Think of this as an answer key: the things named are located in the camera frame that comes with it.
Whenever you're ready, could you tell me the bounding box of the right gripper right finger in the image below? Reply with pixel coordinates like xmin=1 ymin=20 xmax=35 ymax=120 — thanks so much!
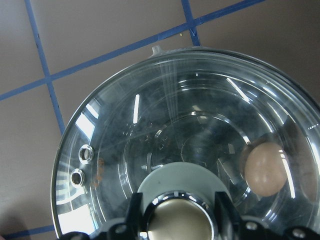
xmin=214 ymin=191 xmax=241 ymax=235

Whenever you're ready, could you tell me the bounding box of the brown egg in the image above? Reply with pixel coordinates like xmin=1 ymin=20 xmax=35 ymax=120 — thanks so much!
xmin=244 ymin=142 xmax=287 ymax=197

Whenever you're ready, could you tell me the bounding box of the glass pot lid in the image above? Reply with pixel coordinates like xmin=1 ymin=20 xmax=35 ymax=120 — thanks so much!
xmin=51 ymin=47 xmax=320 ymax=240

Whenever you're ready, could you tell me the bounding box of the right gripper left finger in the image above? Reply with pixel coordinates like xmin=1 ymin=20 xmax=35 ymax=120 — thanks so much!
xmin=125 ymin=192 xmax=147 ymax=235

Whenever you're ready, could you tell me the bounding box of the mint green cooking pot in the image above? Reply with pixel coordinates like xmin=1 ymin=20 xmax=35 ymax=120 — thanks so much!
xmin=138 ymin=46 xmax=320 ymax=240

